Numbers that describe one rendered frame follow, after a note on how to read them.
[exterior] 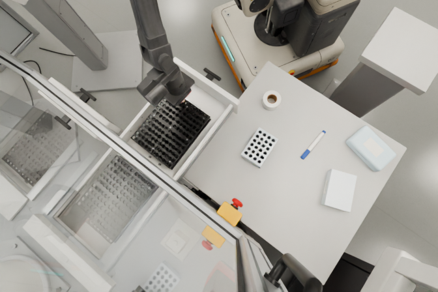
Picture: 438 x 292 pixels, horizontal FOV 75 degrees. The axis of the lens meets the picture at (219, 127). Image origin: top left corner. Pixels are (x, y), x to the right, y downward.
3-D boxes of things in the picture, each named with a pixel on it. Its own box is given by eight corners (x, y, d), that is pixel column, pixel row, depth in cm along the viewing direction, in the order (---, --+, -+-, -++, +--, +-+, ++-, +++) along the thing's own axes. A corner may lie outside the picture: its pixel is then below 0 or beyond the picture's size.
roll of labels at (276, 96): (274, 113, 111) (275, 111, 107) (258, 104, 112) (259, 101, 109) (283, 100, 113) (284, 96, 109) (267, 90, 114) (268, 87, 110)
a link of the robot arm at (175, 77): (184, 69, 77) (169, 57, 78) (165, 87, 76) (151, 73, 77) (187, 80, 84) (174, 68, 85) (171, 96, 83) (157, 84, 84)
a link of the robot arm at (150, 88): (167, 51, 71) (151, 43, 76) (133, 83, 69) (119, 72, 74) (189, 83, 80) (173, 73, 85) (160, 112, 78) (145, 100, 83)
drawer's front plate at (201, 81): (180, 70, 112) (174, 56, 101) (240, 111, 106) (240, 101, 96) (176, 73, 111) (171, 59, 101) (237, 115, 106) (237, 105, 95)
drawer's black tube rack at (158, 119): (174, 95, 107) (171, 88, 101) (211, 121, 104) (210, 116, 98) (136, 141, 103) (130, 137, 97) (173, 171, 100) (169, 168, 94)
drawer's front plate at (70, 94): (67, 88, 112) (50, 76, 102) (121, 130, 107) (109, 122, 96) (64, 91, 112) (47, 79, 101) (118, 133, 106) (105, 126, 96)
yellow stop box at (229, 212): (226, 199, 96) (225, 199, 89) (243, 212, 95) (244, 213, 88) (217, 212, 95) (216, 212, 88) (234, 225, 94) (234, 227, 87)
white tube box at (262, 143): (258, 129, 110) (259, 126, 106) (277, 141, 108) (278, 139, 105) (240, 156, 108) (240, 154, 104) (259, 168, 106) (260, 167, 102)
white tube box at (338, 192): (327, 170, 105) (332, 168, 100) (350, 176, 104) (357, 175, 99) (320, 204, 102) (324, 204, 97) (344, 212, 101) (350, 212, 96)
